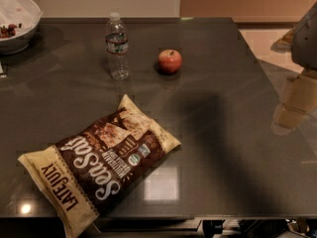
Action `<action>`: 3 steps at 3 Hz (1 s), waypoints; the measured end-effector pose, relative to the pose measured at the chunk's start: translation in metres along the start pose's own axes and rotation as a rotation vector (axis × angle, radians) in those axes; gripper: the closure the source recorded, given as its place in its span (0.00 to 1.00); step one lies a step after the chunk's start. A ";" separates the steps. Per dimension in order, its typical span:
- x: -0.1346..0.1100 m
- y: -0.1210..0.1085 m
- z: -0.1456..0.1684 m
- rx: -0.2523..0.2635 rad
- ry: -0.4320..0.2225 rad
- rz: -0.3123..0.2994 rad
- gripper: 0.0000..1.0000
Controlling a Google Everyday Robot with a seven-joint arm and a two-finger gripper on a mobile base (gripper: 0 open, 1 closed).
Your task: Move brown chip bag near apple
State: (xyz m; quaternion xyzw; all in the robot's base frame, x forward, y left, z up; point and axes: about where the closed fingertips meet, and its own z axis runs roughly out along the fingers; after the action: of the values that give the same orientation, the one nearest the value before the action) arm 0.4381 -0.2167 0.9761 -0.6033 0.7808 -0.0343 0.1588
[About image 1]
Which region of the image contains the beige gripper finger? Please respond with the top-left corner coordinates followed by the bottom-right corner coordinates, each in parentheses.
top-left (280, 70), bottom-right (317, 114)
top-left (273, 103), bottom-right (305, 129)

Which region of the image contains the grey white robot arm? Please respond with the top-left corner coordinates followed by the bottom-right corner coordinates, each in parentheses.
top-left (271, 3), bottom-right (317, 135)

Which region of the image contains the brown Late July chip bag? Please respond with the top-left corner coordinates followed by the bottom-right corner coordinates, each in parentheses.
top-left (19, 95), bottom-right (180, 238)

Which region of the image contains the red apple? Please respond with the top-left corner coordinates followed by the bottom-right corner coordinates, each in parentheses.
top-left (158, 50), bottom-right (182, 74)

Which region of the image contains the white bowl with snacks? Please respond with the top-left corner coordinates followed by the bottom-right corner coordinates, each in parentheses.
top-left (0, 0), bottom-right (43, 55)

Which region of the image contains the clear plastic water bottle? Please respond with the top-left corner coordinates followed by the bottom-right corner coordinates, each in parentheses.
top-left (105, 12), bottom-right (129, 80)

